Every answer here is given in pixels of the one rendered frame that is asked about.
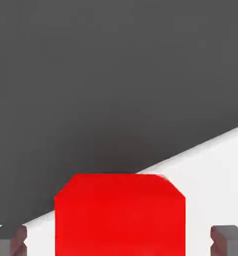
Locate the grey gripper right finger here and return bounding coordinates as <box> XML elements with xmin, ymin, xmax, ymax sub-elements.
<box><xmin>210</xmin><ymin>225</ymin><xmax>238</xmax><ymax>256</ymax></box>

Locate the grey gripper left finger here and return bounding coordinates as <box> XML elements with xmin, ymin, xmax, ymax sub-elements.
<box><xmin>0</xmin><ymin>224</ymin><xmax>28</xmax><ymax>256</ymax></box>

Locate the small red cube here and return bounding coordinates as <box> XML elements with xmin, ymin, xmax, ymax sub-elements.
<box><xmin>54</xmin><ymin>173</ymin><xmax>186</xmax><ymax>256</ymax></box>

